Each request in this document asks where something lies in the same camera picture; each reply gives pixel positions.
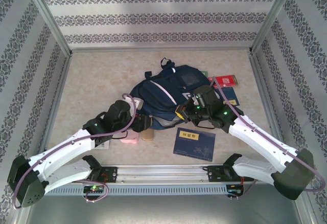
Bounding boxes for tan oblong case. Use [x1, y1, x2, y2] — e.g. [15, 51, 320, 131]
[140, 129, 154, 142]

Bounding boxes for navy book with yellow label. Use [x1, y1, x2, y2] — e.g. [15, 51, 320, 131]
[214, 87, 241, 108]

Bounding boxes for pink pencil case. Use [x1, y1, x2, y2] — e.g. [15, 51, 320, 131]
[120, 131, 140, 144]

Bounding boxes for navy blue backpack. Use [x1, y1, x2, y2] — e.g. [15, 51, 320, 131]
[129, 58, 213, 131]

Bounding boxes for red plastic packet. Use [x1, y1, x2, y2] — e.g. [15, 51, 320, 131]
[208, 75, 240, 88]

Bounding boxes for navy book with bamboo print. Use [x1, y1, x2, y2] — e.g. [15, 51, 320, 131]
[173, 127, 216, 162]

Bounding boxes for sheet metal shelf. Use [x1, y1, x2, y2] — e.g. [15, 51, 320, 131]
[25, 195, 311, 224]

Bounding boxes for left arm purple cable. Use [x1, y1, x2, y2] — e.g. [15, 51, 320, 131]
[12, 94, 136, 211]

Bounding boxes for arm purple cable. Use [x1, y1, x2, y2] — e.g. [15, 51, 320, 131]
[208, 77, 322, 199]
[12, 94, 136, 211]

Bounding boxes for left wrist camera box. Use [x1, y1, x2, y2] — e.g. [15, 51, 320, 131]
[132, 97, 143, 111]

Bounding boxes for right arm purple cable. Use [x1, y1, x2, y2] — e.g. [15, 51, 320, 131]
[208, 77, 322, 199]

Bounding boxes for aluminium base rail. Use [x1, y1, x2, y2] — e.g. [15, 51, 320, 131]
[43, 164, 301, 184]

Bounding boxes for aluminium frame rail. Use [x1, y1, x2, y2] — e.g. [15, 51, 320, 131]
[38, 54, 74, 158]
[249, 52, 287, 158]

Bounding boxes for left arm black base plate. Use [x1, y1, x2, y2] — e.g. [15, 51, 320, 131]
[88, 166, 118, 183]

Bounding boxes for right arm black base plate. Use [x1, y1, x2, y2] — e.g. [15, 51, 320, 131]
[206, 165, 255, 183]

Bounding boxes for grey slotted cable duct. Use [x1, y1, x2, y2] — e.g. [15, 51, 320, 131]
[45, 184, 228, 196]

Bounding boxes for aluminium frame post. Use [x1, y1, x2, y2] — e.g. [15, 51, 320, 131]
[21, 0, 74, 56]
[249, 0, 300, 55]

